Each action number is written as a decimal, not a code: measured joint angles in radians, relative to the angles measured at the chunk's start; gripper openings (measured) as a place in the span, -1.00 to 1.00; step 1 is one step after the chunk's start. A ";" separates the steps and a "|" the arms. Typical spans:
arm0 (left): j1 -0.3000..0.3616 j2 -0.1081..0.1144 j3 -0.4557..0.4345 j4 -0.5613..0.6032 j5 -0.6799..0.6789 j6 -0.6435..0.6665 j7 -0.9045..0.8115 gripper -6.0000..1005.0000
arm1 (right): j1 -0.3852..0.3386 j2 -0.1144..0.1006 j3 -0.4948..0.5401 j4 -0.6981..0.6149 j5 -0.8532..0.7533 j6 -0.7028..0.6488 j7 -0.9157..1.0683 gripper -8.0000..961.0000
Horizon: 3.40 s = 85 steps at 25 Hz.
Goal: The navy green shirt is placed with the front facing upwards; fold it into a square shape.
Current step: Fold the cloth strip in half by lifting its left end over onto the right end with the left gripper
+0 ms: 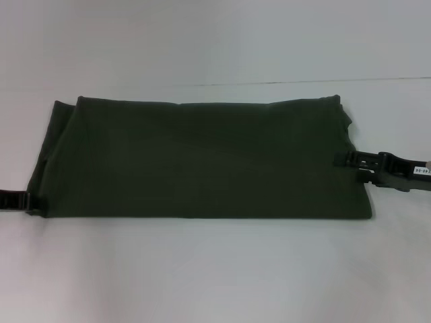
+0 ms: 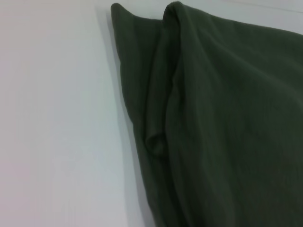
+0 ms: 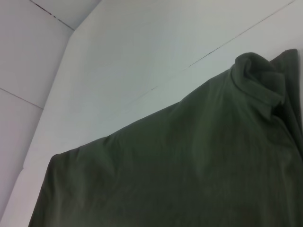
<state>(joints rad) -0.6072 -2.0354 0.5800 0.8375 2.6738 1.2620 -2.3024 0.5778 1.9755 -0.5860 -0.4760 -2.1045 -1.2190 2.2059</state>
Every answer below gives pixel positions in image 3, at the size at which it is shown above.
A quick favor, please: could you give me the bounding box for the dark green FREE t-shirt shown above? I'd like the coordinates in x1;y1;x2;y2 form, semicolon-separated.
27;48;303;227

